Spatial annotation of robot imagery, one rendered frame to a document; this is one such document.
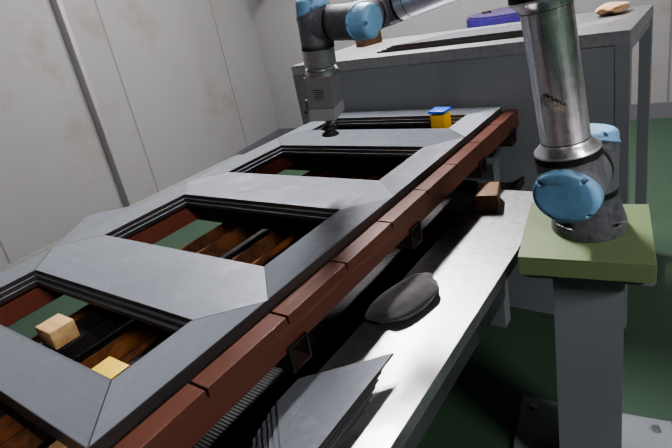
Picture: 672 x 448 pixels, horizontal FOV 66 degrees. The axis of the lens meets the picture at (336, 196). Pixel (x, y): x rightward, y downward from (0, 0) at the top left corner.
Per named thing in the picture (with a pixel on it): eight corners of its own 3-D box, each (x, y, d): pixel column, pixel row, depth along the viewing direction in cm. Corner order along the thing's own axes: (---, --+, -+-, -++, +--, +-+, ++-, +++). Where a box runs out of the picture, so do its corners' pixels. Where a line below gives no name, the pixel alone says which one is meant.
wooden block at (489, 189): (498, 212, 140) (497, 195, 138) (475, 212, 142) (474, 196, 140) (500, 197, 148) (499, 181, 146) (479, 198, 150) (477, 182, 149)
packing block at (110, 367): (90, 393, 84) (82, 374, 83) (117, 374, 88) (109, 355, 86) (111, 404, 81) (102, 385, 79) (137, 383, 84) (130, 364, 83)
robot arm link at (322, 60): (297, 53, 115) (308, 45, 122) (300, 73, 117) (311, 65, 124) (329, 50, 113) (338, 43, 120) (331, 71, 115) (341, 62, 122)
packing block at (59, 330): (41, 343, 102) (34, 327, 100) (65, 328, 105) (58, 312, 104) (56, 350, 98) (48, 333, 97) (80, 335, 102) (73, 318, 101)
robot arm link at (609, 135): (624, 174, 111) (625, 114, 105) (613, 203, 101) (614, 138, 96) (564, 171, 118) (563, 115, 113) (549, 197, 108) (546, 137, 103)
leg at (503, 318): (490, 324, 203) (475, 163, 179) (495, 316, 207) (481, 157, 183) (505, 328, 199) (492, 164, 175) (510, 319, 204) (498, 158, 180)
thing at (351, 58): (292, 75, 227) (290, 66, 226) (363, 49, 271) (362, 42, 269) (630, 43, 151) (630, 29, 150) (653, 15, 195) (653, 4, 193)
